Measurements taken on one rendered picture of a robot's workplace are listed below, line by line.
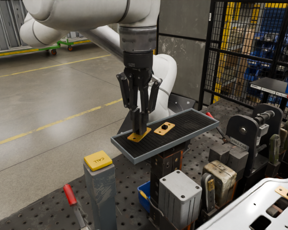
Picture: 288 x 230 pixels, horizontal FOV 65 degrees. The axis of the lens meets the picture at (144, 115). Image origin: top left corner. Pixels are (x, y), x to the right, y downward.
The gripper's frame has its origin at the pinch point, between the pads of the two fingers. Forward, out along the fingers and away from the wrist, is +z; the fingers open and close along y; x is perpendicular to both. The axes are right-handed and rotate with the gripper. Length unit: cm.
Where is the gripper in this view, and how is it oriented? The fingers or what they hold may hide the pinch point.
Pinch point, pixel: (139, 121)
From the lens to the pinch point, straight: 66.1
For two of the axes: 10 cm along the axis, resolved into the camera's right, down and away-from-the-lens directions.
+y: 8.7, 2.2, -4.5
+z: 0.1, 8.9, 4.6
